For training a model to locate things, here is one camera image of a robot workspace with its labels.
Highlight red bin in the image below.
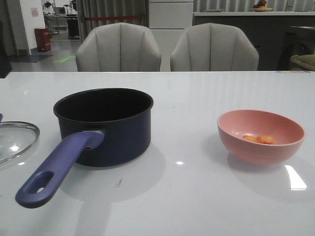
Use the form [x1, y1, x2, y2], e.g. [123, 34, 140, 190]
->
[34, 28, 51, 52]

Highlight dark kitchen counter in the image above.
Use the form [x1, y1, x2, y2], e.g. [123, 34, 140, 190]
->
[192, 12, 315, 70]

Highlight fruit plate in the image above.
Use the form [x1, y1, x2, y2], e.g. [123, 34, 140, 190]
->
[252, 0, 273, 12]

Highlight grey chair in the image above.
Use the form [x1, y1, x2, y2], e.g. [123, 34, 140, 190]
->
[76, 23, 161, 72]
[170, 23, 259, 72]

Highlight pink bowl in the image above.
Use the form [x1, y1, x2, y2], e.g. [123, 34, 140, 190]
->
[217, 110, 305, 165]

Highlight person in background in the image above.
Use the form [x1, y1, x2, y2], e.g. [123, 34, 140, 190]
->
[43, 0, 54, 28]

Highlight orange ham slices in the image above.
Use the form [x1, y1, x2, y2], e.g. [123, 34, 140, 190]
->
[243, 135, 276, 145]

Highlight red barrier belt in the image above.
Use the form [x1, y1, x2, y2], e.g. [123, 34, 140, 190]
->
[84, 15, 142, 21]

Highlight white cabinet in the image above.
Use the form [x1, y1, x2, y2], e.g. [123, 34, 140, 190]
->
[148, 0, 194, 72]

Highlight glass lid blue knob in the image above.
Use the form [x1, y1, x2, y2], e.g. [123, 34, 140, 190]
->
[0, 113, 40, 165]

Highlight dark blue saucepan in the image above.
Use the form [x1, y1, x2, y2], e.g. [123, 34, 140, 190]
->
[15, 88, 154, 208]

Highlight right grey chair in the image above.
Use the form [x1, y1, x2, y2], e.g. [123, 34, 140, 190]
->
[170, 23, 259, 72]

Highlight dark appliance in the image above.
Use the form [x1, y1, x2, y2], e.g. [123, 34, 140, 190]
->
[277, 26, 315, 70]

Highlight left grey chair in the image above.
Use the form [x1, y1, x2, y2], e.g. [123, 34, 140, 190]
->
[76, 23, 161, 72]

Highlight beige cushion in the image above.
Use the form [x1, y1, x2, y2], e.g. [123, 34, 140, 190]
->
[290, 54, 315, 71]

